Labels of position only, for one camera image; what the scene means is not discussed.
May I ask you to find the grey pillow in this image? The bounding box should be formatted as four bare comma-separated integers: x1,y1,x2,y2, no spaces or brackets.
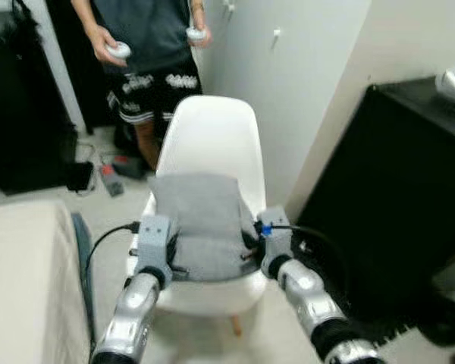
147,172,263,284

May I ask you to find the white plastic shell chair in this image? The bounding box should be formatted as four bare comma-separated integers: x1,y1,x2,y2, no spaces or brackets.
125,95,278,337

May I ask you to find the person's left hand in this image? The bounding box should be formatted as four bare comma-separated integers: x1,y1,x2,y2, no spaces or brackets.
186,19,213,49

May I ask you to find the person's right hand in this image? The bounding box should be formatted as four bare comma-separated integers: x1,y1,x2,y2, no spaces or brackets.
86,23,130,66

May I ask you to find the red and black device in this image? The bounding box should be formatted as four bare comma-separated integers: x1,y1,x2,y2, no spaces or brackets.
110,154,147,181

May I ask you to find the small black box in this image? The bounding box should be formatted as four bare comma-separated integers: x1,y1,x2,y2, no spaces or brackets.
64,161,96,193

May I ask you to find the black foam floor mat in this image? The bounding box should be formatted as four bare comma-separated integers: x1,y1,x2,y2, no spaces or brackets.
288,235,455,348

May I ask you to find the black low cabinet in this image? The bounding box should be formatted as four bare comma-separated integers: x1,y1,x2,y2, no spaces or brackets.
296,76,455,321

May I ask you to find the white wardrobe with knobs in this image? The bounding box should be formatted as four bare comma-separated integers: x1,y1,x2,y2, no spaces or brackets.
190,0,373,221

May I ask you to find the cream bed sheet mattress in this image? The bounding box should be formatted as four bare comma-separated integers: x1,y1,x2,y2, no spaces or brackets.
0,199,92,364

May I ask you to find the tall black furniture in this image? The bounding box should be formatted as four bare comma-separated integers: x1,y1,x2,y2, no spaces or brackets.
0,0,81,202

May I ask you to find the black round floor object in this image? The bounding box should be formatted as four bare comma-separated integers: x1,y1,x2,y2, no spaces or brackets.
417,292,455,347

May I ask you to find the person in dark shirt shorts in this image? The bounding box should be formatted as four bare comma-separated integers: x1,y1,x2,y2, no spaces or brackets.
70,0,213,172

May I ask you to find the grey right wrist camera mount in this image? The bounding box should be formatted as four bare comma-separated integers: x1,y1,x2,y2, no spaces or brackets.
257,206,294,263

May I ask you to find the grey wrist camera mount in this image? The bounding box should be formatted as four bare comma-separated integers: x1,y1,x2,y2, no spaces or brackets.
136,215,174,268
257,206,294,263

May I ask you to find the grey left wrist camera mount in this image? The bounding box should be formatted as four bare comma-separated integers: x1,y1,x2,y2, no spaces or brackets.
136,215,174,268

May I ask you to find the grey power strip red switch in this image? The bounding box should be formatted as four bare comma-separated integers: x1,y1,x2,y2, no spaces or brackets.
99,163,127,199

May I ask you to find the teal upholstered bed frame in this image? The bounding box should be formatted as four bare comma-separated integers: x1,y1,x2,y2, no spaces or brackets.
70,212,96,346

